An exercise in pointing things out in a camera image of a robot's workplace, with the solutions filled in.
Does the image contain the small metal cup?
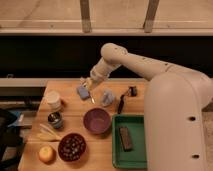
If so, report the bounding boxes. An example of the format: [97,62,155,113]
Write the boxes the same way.
[48,112,63,129]

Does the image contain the black handled brush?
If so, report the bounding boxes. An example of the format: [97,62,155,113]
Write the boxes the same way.
[117,95,125,114]

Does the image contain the purple bowl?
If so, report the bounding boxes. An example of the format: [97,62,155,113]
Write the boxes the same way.
[83,108,111,134]

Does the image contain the dark red patterned bowl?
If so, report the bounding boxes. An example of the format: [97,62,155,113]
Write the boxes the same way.
[58,133,86,162]

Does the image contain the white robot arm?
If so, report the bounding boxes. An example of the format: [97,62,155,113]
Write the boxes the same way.
[86,43,213,171]

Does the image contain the white cup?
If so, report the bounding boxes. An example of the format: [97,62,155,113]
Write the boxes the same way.
[44,91,62,111]

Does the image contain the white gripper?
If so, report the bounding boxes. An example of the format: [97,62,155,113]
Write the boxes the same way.
[83,66,109,91]

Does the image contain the small dark red object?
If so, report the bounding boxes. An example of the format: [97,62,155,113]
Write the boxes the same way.
[129,86,137,97]

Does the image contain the dark brown block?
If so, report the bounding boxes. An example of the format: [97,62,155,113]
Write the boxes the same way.
[119,127,133,151]

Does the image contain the yellow apple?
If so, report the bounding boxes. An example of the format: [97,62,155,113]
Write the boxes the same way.
[38,146,55,163]

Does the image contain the black chair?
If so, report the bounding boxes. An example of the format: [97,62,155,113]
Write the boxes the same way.
[0,108,23,171]

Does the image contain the blue sponge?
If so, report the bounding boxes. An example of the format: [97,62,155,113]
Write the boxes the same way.
[77,85,90,100]

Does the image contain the yellow banana peel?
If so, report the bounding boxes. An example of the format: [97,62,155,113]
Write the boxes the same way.
[37,124,61,141]

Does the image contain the silver fork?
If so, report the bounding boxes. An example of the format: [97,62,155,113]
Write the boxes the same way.
[83,83,95,104]

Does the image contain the light blue crumpled cloth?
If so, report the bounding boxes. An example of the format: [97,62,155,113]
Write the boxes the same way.
[101,90,115,107]

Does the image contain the green plastic tray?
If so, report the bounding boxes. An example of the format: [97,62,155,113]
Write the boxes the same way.
[112,114,147,169]

